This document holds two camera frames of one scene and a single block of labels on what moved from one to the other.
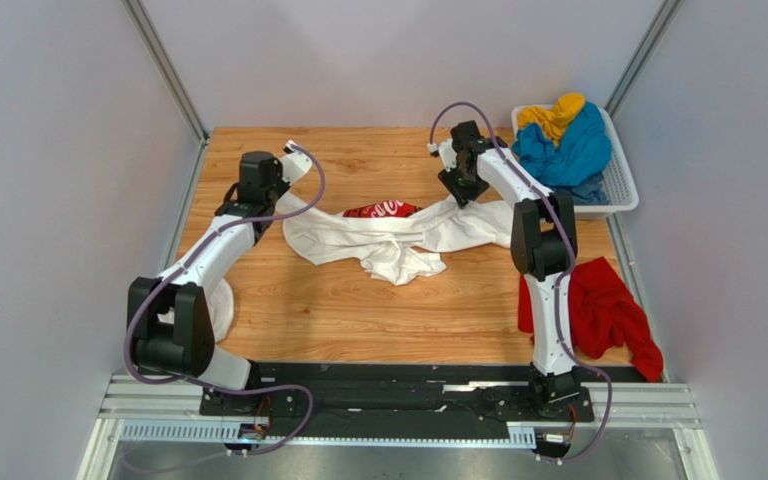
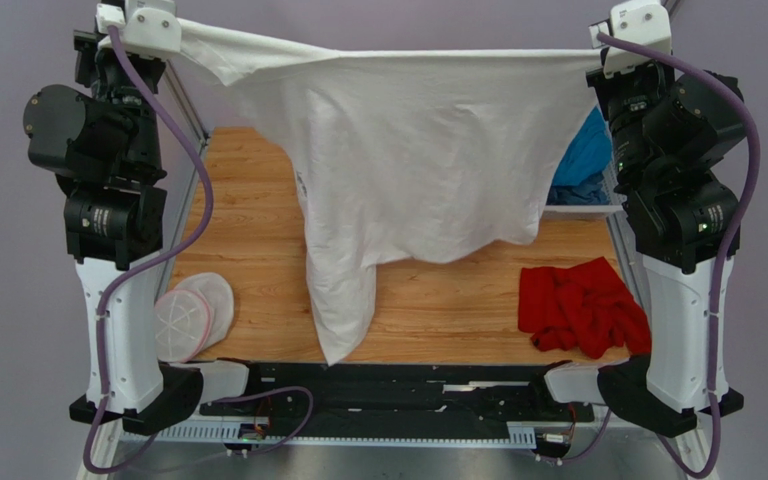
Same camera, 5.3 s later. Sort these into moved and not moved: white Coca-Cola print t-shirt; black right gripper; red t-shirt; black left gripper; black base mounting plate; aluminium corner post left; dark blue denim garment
Moved: white Coca-Cola print t-shirt; black right gripper; black left gripper
Not moved: red t-shirt; aluminium corner post left; dark blue denim garment; black base mounting plate
